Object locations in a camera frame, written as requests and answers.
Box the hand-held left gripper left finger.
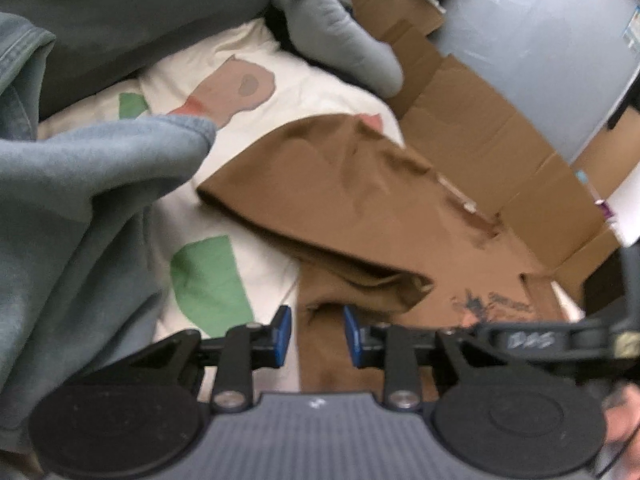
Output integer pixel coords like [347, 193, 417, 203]
[125, 305, 293, 413]

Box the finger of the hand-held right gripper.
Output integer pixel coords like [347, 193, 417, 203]
[472, 320, 608, 358]

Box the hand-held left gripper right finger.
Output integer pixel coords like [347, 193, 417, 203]
[342, 305, 501, 412]

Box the brown printed t-shirt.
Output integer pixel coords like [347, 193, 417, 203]
[197, 114, 586, 393]

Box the person's right hand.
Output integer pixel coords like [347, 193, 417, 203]
[602, 382, 640, 448]

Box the tall cardboard box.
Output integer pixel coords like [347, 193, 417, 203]
[572, 105, 640, 201]

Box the flattened cardboard sheet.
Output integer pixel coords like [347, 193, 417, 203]
[332, 0, 623, 306]

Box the cream bear print bed sheet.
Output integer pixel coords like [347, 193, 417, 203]
[37, 17, 406, 396]

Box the blue-grey denim garment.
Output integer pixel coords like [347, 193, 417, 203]
[0, 12, 218, 456]

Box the grey plastic-wrapped mattress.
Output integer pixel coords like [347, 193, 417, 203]
[430, 0, 640, 163]

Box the grey neck pillow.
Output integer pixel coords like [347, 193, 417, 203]
[270, 0, 405, 98]

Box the dark grey blanket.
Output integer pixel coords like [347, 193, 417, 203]
[0, 0, 281, 121]

